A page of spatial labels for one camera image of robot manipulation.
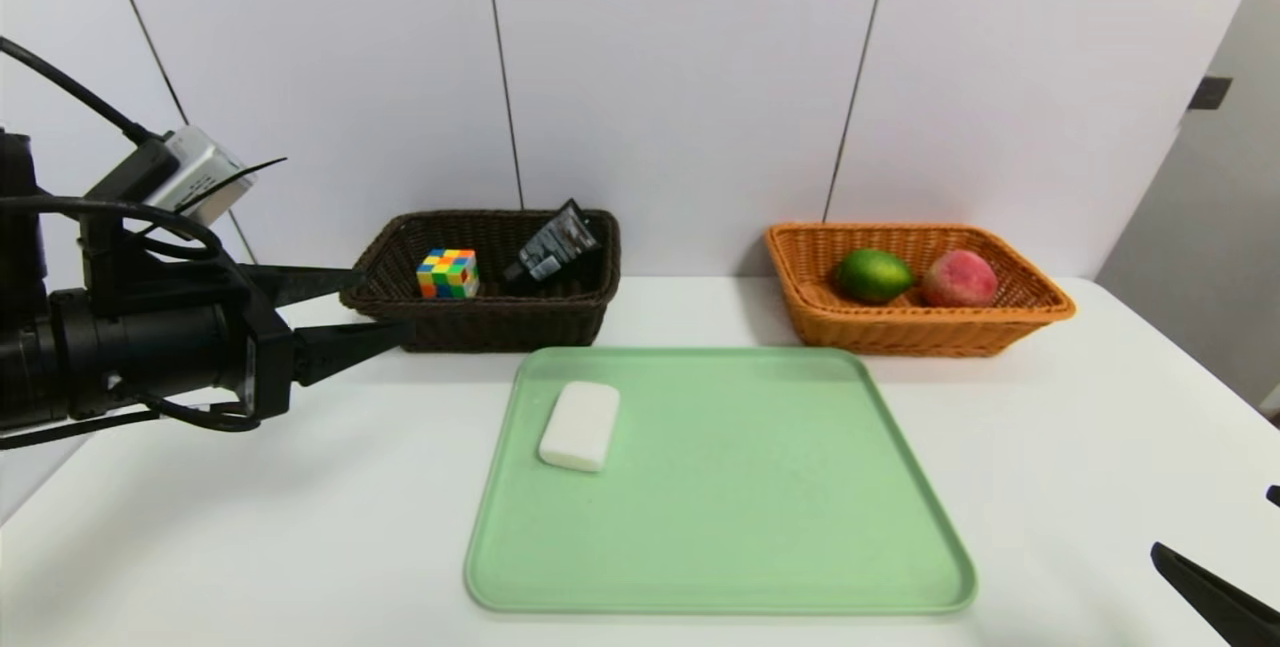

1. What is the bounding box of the green mango fruit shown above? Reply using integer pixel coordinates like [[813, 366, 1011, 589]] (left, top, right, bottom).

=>
[[834, 247, 916, 305]]

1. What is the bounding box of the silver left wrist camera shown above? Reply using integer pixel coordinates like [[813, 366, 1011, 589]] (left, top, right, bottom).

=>
[[84, 124, 258, 230]]

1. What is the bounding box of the black cosmetic tube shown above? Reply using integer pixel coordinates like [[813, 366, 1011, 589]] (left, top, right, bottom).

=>
[[502, 198, 604, 287]]

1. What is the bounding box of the light green plastic tray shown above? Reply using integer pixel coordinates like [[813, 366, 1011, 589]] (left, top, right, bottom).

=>
[[464, 346, 978, 616]]

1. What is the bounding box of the pink peach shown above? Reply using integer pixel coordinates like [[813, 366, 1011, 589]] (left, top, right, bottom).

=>
[[921, 248, 1000, 309]]

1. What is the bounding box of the white soap bar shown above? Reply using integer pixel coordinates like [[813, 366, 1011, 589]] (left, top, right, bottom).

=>
[[537, 380, 622, 475]]

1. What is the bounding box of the colourful puzzle cube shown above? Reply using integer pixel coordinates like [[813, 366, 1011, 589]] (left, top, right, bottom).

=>
[[416, 247, 481, 301]]

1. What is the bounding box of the orange wicker basket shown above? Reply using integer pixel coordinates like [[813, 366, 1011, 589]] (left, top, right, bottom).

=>
[[766, 222, 1077, 359]]

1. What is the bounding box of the black left camera cable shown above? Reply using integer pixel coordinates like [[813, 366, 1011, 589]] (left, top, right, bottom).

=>
[[0, 34, 163, 146]]

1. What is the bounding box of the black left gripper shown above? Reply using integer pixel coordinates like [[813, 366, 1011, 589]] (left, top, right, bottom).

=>
[[50, 263, 416, 423]]

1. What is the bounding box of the dark brown wicker basket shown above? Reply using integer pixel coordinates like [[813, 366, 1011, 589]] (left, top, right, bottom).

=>
[[339, 209, 623, 355]]

